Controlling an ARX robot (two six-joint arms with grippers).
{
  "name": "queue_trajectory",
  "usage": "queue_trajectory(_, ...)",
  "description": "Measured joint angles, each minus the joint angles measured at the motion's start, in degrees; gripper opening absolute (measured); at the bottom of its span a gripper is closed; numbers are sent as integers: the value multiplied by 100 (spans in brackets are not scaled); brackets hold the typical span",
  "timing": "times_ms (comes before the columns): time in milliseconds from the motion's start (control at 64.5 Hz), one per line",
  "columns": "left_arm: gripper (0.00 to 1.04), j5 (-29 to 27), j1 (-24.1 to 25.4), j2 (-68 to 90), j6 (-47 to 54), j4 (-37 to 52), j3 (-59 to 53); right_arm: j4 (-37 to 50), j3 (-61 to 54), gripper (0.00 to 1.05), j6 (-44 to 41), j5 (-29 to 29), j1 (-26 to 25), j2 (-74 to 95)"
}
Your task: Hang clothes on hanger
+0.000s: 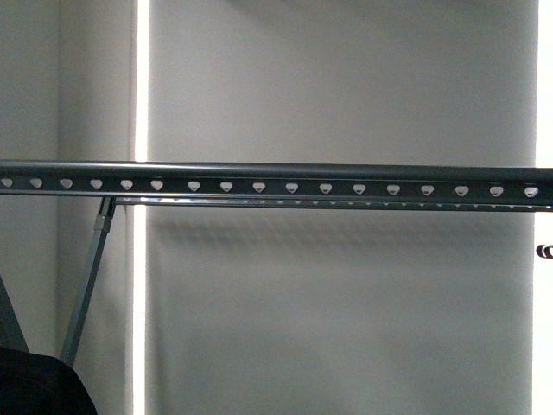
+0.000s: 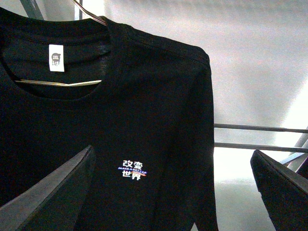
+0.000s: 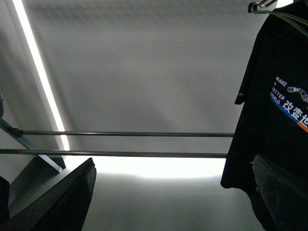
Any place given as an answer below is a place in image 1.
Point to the grey rack support leg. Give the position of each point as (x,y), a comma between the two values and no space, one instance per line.
(75,327)

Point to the grey crossing rack leg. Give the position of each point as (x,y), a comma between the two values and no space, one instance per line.
(11,333)

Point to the black t-shirt with print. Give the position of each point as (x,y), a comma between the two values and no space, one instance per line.
(41,384)

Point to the grey rear rack rail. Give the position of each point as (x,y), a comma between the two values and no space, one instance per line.
(332,205)

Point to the grey perforated front rack rail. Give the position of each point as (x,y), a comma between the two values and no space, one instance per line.
(281,181)

